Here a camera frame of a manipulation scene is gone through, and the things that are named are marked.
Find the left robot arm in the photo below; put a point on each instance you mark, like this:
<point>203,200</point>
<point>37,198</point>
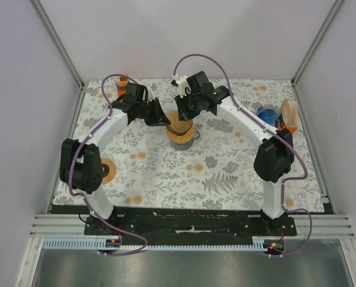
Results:
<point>81,164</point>

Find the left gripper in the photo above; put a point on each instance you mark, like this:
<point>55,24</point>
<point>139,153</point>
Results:
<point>159,117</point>

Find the brown paper coffee filter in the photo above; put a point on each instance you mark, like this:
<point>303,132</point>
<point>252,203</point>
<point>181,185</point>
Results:
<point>173,117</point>

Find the orange coffee filter box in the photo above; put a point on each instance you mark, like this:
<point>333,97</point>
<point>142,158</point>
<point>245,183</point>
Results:
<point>289,116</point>

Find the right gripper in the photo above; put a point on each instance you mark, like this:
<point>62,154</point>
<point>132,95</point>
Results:
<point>183,113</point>

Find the orange glass dripper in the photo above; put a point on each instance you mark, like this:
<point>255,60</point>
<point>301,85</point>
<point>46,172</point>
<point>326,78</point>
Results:
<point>121,84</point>

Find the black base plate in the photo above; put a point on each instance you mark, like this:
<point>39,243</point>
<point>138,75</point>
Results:
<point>148,222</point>

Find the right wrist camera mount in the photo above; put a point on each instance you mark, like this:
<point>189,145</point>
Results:
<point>180,81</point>

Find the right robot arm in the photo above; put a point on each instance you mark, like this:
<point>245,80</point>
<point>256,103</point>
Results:
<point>274,156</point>

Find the clear glass dripper cone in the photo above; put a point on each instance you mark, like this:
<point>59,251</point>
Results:
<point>179,128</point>

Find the blue cable duct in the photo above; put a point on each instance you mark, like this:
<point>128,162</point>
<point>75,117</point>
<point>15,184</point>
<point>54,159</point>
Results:
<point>176,241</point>

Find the glass coffee server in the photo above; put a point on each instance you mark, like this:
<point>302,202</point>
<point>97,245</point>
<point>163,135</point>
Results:
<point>185,146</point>

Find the floral table mat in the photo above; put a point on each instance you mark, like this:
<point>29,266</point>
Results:
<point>216,172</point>

